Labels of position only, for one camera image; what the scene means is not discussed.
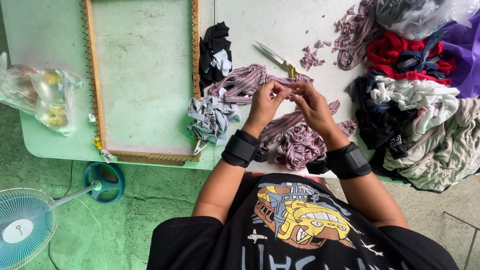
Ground person's left hand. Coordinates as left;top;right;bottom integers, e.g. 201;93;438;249
243;79;292;138

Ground person's right hand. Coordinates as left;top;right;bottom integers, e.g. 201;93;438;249
288;81;340;141

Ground long pink striped fabric strip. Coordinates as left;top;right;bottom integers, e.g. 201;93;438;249
258;100;358;148

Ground flat pile of pink striped strips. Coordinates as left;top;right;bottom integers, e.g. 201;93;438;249
208;63;315;105

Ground bunched pink striped strip bundle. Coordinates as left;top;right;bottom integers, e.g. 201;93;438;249
275;124;328;172

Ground black left wrist band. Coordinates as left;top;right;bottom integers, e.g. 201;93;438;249
221;129;270;169

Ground black wrist band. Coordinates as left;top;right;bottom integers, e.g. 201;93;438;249
305;142;373;180
221;129;270;169

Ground pile of grey striped strips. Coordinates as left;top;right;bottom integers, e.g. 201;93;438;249
187;95;241;147

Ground small pink striped fabric cuttings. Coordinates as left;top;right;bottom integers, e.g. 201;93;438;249
299;39;333;72

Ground black right wrist band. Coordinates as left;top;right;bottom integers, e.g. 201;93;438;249
305;142;373;180

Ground black garment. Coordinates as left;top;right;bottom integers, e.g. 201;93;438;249
349;76;412;160

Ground pile of black fabric scraps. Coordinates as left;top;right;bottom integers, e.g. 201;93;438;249
198;21;233;97

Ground large pink striped cloth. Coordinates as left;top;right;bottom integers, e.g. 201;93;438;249
331;0;384;71

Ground red garment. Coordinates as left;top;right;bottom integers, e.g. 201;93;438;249
366;31;458;86

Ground white garment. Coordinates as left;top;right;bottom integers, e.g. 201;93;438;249
369;74;460;142

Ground navy garment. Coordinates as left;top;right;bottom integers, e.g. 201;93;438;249
395;29;449;75

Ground person's black printed t-shirt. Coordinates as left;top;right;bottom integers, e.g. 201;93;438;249
146;172;460;270

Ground beige garment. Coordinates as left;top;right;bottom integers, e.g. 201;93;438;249
382;97;480;194

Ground clear plastic bag of cloth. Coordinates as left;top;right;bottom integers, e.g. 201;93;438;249
375;0;480;41

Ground purple cloth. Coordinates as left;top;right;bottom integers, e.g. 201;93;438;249
439;10;480;100

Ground clear plastic bag with items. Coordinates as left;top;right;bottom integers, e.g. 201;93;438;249
0;51;85;137

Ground blue standing fan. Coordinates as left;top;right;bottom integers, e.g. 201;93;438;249
0;161;126;270

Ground gold-handled scissors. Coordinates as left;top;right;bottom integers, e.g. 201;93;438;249
254;40;301;79

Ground wooden nailed weaving frame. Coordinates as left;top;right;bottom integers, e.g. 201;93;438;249
81;0;202;167

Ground white fan cable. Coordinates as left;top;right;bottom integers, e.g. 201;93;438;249
74;196;108;270

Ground thin metal frame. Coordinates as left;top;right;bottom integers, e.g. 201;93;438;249
442;211;480;270

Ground black cable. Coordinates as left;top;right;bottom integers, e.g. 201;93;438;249
47;160;74;270

